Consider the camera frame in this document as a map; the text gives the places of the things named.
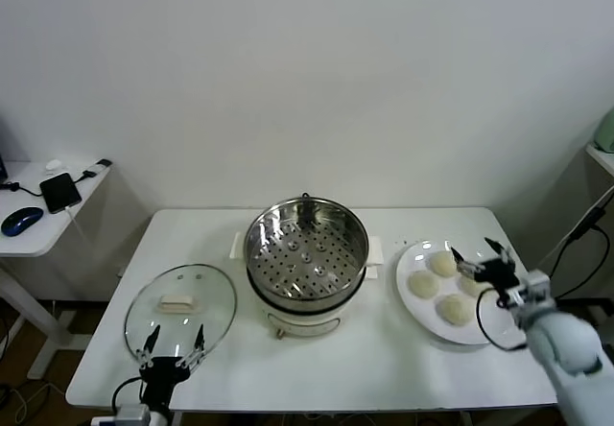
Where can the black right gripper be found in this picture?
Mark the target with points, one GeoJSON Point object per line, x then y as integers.
{"type": "Point", "coordinates": [499, 277]}

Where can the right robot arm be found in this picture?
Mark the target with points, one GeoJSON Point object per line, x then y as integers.
{"type": "Point", "coordinates": [566, 344]}

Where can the blue computer mouse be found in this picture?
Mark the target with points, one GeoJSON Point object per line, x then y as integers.
{"type": "Point", "coordinates": [21, 220]}

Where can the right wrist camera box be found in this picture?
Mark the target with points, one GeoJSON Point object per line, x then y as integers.
{"type": "Point", "coordinates": [532, 287]}

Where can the dark monitor edge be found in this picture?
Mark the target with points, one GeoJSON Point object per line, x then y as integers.
{"type": "Point", "coordinates": [2, 157]}

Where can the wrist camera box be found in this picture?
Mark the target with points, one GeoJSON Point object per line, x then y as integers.
{"type": "Point", "coordinates": [130, 415]}
{"type": "Point", "coordinates": [532, 287]}

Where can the white round plate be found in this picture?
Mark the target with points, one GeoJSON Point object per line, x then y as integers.
{"type": "Point", "coordinates": [408, 301]}

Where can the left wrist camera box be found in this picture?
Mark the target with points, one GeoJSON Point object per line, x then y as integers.
{"type": "Point", "coordinates": [130, 415]}

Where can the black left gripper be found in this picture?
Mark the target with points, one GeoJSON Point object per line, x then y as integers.
{"type": "Point", "coordinates": [163, 378]}

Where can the white earbuds case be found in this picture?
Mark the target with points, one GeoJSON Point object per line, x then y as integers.
{"type": "Point", "coordinates": [53, 164]}

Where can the white side desk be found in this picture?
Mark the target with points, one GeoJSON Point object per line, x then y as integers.
{"type": "Point", "coordinates": [57, 234]}

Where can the pale green appliance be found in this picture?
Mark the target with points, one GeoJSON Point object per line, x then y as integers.
{"type": "Point", "coordinates": [608, 133]}

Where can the white side table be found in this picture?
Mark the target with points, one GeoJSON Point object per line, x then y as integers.
{"type": "Point", "coordinates": [602, 158]}

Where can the white steamed baozi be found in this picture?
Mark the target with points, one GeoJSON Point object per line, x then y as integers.
{"type": "Point", "coordinates": [453, 308]}
{"type": "Point", "coordinates": [441, 263]}
{"type": "Point", "coordinates": [423, 284]}
{"type": "Point", "coordinates": [470, 287]}

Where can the black smartphone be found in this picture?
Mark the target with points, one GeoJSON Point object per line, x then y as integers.
{"type": "Point", "coordinates": [60, 193]}

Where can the stainless steel steamer basket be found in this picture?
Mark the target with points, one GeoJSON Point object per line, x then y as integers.
{"type": "Point", "coordinates": [307, 258]}

